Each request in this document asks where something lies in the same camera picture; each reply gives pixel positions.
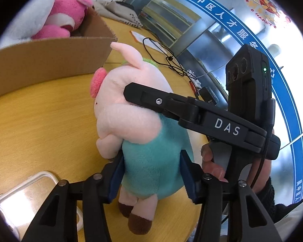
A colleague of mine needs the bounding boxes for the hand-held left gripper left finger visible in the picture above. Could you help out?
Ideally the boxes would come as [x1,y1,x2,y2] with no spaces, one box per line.
[22,154,125,242]

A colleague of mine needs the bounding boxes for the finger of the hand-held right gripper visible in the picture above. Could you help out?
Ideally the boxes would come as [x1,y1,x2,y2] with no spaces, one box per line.
[123,82,202,128]

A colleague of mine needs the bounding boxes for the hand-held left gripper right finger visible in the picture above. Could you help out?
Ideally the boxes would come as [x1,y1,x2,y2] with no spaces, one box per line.
[180,150,283,242]

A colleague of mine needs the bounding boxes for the pink pig plush teal shirt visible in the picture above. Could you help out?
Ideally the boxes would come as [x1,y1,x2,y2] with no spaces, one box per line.
[90,42,195,235]

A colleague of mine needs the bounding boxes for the brown cardboard box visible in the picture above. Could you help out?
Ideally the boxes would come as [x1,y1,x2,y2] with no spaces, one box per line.
[0,6,119,101]

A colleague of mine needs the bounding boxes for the person's right forearm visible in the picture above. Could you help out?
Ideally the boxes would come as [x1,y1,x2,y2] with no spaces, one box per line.
[253,178,297,223]

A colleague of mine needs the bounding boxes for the person's right hand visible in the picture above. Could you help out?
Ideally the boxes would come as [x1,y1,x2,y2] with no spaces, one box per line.
[201,128,275,194]

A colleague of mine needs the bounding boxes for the black adapter box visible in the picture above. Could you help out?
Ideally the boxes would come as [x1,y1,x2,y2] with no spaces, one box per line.
[199,86,220,106]

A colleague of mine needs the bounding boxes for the white power strip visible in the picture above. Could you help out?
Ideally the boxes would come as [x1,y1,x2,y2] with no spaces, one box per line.
[187,69,202,87]

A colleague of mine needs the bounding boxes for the white paper orange edge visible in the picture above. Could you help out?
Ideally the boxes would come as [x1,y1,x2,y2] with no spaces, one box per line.
[130,30,162,43]

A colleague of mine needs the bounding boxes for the red window sticker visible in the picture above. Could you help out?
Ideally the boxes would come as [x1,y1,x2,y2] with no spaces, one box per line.
[245,0,292,28]

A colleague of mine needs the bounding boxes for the metal shelf unit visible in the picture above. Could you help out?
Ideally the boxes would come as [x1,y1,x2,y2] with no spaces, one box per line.
[139,0,202,48]

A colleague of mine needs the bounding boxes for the beige folded jacket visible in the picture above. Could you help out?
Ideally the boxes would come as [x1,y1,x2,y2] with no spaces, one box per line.
[92,0,144,29]

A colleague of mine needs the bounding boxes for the clear plastic tray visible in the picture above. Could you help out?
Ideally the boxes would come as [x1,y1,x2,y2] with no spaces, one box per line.
[0,171,85,241]

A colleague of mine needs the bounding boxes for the person's light clothing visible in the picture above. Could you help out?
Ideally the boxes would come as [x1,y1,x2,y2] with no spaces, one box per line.
[274,194,303,242]

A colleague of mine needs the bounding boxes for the magenta plush bear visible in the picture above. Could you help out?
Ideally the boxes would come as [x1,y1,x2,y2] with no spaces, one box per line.
[32,0,94,39]

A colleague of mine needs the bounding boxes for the white plush toy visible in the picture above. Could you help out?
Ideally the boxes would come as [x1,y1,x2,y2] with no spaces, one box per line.
[0,0,64,49]

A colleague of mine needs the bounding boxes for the thin black cable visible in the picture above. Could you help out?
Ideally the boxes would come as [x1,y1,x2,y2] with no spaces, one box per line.
[142,37,200,81]

